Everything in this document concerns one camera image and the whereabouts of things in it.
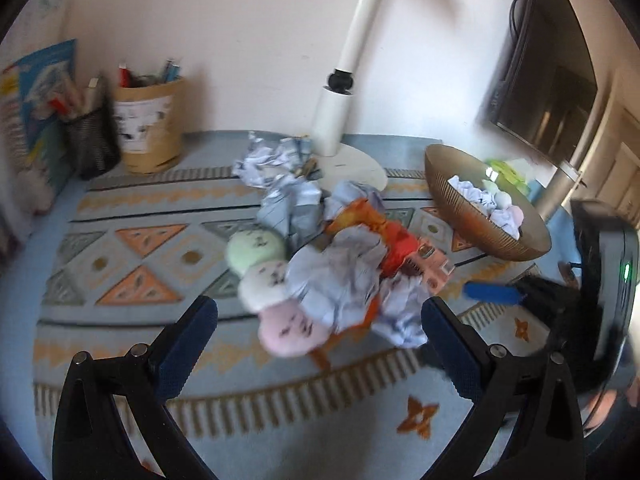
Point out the right hand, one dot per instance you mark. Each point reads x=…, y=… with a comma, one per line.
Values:
x=595, y=413

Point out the white desk lamp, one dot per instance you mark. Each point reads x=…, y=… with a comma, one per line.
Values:
x=338, y=161

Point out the bamboo pen holder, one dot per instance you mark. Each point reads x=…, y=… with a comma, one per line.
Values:
x=147, y=122

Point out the white paper ball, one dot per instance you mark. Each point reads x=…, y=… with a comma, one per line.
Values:
x=492, y=203

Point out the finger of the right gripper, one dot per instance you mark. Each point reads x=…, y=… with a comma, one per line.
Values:
x=493, y=293

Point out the gold ribbed bowl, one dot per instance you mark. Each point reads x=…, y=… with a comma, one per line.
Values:
x=441, y=162

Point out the black mesh pen cup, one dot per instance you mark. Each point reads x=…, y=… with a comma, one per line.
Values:
x=92, y=143

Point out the pink cartoon carton box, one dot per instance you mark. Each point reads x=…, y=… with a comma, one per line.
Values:
x=429, y=264

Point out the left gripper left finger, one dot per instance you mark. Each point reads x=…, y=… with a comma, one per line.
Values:
x=90, y=440

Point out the patterned woven table mat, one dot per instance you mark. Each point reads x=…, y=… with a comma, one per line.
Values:
x=140, y=249

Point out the orange red snack bag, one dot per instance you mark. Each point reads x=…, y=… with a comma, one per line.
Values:
x=402, y=259

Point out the upright stack of books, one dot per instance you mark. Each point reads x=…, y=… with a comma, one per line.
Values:
x=36, y=63

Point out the crumpled plaid paper pile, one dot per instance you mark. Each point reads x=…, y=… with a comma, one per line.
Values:
x=266, y=160

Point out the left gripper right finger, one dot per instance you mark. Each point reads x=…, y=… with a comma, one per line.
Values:
x=525, y=420

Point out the three-ball dango plush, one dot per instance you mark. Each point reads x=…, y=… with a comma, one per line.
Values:
x=258, y=258

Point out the black monitor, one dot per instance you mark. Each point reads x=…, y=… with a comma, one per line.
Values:
x=547, y=93

